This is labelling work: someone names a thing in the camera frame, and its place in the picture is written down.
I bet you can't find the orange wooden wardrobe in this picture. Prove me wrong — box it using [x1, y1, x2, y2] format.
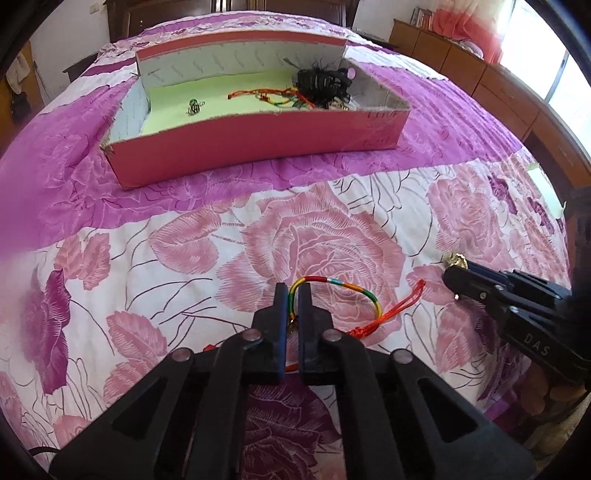
[0, 41, 49, 134]

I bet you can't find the light green paper scrap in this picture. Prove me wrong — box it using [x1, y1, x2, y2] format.
[526, 161, 567, 219]

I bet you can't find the pink floral bed blanket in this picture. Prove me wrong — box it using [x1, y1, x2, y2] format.
[0, 11, 573, 480]

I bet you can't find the red string bracelet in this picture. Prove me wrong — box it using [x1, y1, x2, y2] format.
[228, 88, 296, 104]

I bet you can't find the beige hanging cloth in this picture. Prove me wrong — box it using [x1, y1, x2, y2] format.
[6, 53, 31, 93]

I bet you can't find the dark wooden nightstand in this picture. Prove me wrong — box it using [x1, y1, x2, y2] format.
[62, 58, 100, 85]
[351, 28, 399, 51]

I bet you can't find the window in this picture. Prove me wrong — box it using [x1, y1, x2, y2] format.
[499, 0, 591, 139]

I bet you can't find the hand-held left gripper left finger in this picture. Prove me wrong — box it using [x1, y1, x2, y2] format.
[48, 282, 289, 480]

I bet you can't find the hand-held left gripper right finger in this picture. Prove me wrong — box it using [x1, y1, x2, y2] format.
[298, 282, 536, 480]

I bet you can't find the person's right hand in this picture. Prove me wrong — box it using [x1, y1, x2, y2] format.
[526, 364, 591, 416]

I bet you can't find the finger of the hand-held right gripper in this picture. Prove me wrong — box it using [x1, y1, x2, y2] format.
[465, 261, 570, 302]
[442, 266, 509, 325]

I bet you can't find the black feather hair clip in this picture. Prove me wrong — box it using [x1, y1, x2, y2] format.
[291, 60, 358, 112]

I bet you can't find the row of books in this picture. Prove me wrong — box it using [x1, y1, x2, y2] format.
[411, 7, 435, 31]

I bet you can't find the red curtain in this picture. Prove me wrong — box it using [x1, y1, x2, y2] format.
[434, 0, 509, 65]

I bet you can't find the rainbow string bracelet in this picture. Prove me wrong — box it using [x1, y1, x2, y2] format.
[271, 92, 324, 112]
[203, 276, 428, 374]

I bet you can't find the dark wooden headboard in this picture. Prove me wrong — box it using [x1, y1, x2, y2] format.
[104, 0, 361, 38]

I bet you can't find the black hanging bag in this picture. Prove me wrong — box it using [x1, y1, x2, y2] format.
[11, 92, 31, 123]

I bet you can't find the pink cardboard box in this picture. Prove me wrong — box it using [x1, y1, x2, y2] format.
[100, 28, 413, 189]

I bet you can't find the low wooden cabinet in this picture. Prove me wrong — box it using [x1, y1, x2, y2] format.
[390, 18, 591, 185]

